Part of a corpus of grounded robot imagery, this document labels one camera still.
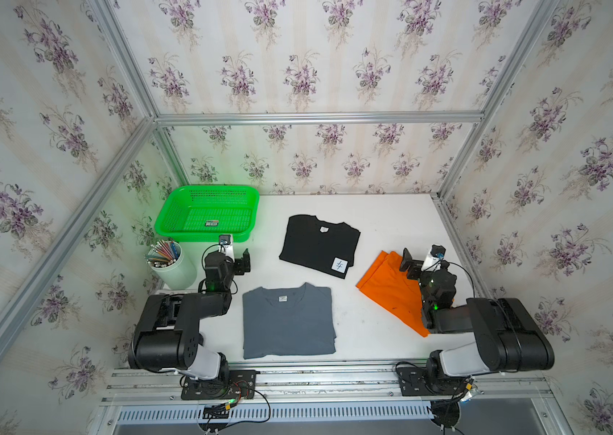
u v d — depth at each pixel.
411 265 0.80
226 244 0.80
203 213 1.14
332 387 0.73
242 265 0.83
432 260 0.76
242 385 0.73
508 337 0.45
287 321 0.84
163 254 0.86
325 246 1.04
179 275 0.83
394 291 0.91
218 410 0.71
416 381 0.73
